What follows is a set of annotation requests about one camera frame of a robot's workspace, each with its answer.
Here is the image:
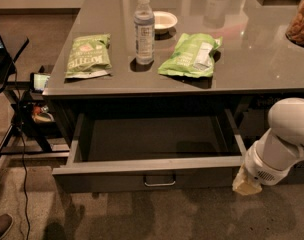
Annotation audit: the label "grey top drawer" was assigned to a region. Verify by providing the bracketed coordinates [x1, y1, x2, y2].
[53, 110, 246, 192]

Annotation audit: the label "silver top drawer handle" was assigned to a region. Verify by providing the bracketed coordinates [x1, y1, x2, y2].
[143, 175, 176, 187]

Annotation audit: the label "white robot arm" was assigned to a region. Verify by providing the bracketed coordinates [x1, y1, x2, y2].
[232, 98, 304, 196]

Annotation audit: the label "clear plastic water bottle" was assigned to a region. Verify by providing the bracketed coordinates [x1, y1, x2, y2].
[134, 0, 155, 65]

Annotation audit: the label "brown shoe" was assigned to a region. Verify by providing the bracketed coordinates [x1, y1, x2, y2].
[0, 214, 13, 240]

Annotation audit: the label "black metal stand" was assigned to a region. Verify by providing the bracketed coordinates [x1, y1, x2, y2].
[0, 36, 69, 159]

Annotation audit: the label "jar of orange snacks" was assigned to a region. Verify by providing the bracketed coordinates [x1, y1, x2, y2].
[285, 0, 304, 47]

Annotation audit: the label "phone with lit screen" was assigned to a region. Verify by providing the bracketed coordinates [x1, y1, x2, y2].
[30, 73, 50, 93]

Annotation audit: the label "grey cabinet with countertop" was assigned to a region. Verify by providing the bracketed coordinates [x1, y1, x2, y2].
[43, 0, 304, 141]

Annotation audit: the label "left green chip bag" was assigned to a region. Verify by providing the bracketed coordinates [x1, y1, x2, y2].
[65, 34, 112, 79]

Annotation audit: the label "right green chip bag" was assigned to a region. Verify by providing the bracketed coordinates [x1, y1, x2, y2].
[158, 33, 222, 78]

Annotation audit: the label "black cable on floor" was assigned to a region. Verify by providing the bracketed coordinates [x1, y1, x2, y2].
[12, 67, 32, 240]

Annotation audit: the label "green chip bag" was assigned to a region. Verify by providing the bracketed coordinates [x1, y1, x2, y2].
[65, 34, 112, 79]
[158, 33, 222, 78]

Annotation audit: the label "small white bowl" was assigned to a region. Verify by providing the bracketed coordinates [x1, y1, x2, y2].
[154, 11, 178, 34]

